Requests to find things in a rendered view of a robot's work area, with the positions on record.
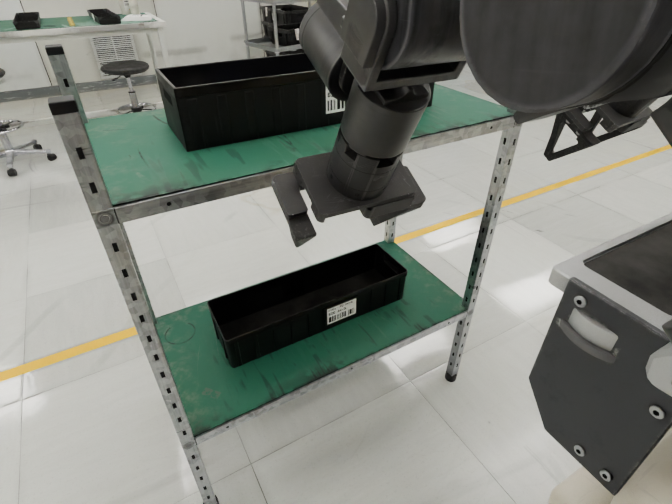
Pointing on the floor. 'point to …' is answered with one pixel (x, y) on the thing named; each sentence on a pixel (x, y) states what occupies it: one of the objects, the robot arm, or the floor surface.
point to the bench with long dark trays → (58, 27)
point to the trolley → (274, 29)
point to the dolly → (283, 21)
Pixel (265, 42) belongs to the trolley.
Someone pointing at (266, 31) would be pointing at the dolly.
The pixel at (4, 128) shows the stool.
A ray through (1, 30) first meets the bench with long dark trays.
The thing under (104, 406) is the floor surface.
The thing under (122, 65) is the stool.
